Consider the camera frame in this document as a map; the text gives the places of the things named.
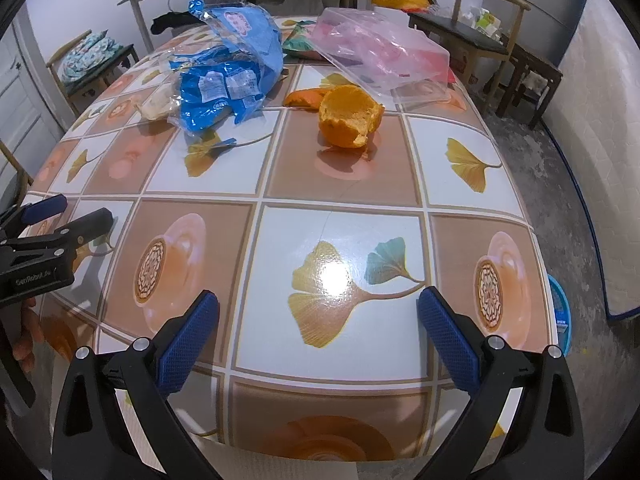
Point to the blue plastic basket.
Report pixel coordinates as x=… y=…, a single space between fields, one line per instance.
x=560 y=310

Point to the person's left hand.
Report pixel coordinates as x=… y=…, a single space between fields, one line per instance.
x=30 y=332

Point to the light wooden chair frame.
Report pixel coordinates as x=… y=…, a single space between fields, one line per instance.
x=12 y=160

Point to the dark clothes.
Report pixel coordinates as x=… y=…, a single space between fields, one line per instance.
x=170 y=21

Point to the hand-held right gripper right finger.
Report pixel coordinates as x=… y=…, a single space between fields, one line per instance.
x=447 y=340

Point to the small orange peel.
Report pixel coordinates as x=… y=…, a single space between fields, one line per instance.
x=302 y=99

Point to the wooden armchair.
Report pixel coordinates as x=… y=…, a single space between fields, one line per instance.
x=465 y=30

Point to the wooden chair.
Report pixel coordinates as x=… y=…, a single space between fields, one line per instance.
x=100 y=72

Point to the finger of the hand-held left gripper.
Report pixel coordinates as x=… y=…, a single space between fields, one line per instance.
x=45 y=207
x=87 y=227

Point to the white green carton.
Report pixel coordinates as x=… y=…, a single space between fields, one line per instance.
x=487 y=21

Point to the white mattress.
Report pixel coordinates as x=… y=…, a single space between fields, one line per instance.
x=600 y=135

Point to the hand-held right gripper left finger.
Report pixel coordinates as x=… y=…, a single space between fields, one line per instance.
x=187 y=345

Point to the red snack pouch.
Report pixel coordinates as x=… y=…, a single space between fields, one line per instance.
x=300 y=40

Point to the large orange peel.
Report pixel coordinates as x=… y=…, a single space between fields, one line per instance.
x=345 y=125

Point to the white door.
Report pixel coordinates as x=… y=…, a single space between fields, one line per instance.
x=20 y=110

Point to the small clear plastic bag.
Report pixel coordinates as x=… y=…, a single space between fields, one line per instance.
x=441 y=6

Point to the floral cushion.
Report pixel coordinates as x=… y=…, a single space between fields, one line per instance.
x=90 y=57

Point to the white pillow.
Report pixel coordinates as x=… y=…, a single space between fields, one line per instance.
x=300 y=2

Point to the torn blue plastic wrapper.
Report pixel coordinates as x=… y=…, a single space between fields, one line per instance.
x=225 y=90

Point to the dark wooden stool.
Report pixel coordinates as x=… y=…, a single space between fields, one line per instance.
x=535 y=60

